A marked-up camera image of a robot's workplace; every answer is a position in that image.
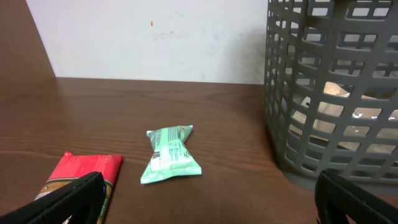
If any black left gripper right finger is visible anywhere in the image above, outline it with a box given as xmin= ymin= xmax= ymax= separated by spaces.
xmin=315 ymin=169 xmax=397 ymax=224

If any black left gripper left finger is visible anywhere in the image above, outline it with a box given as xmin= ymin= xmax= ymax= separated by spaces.
xmin=1 ymin=172 xmax=106 ymax=224

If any mint green wipes packet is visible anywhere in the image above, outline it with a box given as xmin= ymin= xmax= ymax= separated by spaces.
xmin=141 ymin=125 xmax=202 ymax=184

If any grey plastic basket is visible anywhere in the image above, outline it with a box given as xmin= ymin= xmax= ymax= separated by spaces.
xmin=264 ymin=0 xmax=397 ymax=195

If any beige snack bag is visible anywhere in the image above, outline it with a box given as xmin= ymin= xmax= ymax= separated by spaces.
xmin=292 ymin=82 xmax=397 ymax=154

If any red orange snack packet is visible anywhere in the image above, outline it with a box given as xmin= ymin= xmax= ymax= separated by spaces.
xmin=35 ymin=152 xmax=123 ymax=224

